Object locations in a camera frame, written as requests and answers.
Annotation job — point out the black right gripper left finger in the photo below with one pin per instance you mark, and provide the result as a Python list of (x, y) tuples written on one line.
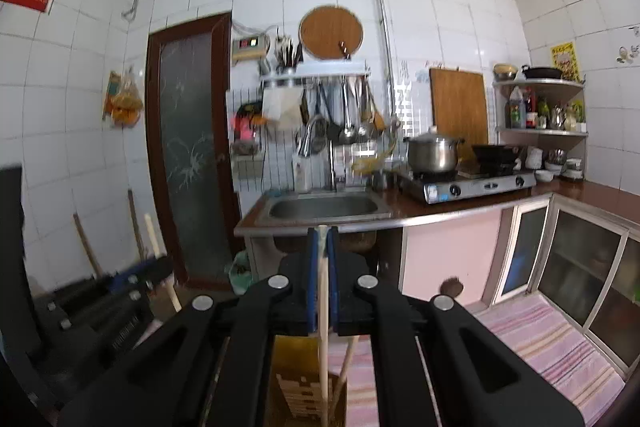
[(208, 365)]

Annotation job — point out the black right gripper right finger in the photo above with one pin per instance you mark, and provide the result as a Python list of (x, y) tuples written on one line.
[(434, 363)]

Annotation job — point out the long wooden chopstick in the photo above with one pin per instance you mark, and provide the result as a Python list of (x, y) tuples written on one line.
[(345, 366)]

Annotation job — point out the wooden chopstick pair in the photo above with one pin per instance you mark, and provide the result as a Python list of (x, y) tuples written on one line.
[(164, 262), (323, 301)]

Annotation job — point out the steel kitchen sink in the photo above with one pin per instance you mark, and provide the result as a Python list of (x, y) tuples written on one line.
[(323, 208)]

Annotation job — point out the yellow plastic utensil basket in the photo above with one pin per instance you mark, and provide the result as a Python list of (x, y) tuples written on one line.
[(294, 396)]

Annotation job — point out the pink striped tablecloth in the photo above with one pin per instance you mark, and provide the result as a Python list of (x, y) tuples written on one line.
[(542, 339)]

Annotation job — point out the gas stove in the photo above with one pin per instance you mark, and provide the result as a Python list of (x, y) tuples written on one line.
[(432, 190)]

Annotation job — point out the glass door cabinet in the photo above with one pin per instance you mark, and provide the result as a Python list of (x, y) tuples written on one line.
[(583, 260)]

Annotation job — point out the steel cooking pot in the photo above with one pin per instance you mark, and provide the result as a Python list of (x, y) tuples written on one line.
[(432, 153)]

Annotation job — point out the black wok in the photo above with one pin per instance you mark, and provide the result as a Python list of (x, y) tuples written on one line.
[(500, 158)]

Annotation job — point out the orange hanging bag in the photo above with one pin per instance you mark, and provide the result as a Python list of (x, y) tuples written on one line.
[(122, 103)]

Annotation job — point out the rectangular wooden cutting board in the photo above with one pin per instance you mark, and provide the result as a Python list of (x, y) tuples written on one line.
[(459, 108)]

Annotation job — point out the hanging utensil rack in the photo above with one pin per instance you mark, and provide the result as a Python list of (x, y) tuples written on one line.
[(337, 94)]

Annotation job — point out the dark glass door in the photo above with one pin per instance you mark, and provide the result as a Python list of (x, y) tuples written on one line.
[(187, 76)]

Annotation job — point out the white electric box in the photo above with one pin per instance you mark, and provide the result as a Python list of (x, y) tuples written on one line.
[(250, 48)]

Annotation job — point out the round wooden board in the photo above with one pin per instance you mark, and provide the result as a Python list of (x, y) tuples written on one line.
[(330, 32)]

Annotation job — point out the wooden stick against wall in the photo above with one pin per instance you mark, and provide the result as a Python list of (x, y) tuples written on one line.
[(87, 246)]

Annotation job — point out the corner wall shelf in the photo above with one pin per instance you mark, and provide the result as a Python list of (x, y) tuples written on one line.
[(542, 110)]

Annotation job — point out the yellow wall poster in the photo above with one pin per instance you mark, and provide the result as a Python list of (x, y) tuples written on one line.
[(564, 58)]

